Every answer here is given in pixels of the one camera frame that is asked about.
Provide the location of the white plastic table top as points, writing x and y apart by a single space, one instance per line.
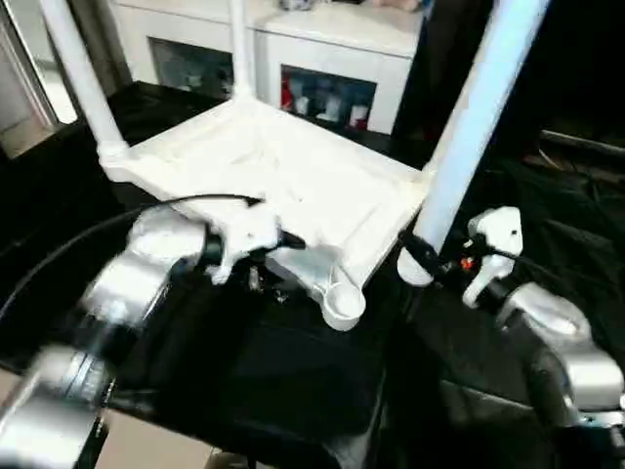
268 166

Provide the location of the white plastic table leg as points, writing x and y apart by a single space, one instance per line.
83 73
242 49
469 122

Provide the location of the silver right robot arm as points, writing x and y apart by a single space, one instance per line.
552 322

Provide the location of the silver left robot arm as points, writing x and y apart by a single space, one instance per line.
137 273

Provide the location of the black mat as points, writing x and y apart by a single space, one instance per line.
293 381

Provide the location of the red bottle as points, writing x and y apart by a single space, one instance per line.
288 95

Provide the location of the dark metal pole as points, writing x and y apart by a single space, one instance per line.
581 141

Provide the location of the white glass-door cabinet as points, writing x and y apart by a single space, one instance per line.
332 44

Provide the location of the grey curtain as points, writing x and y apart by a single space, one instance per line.
102 44

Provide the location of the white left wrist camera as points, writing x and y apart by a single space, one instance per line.
249 229

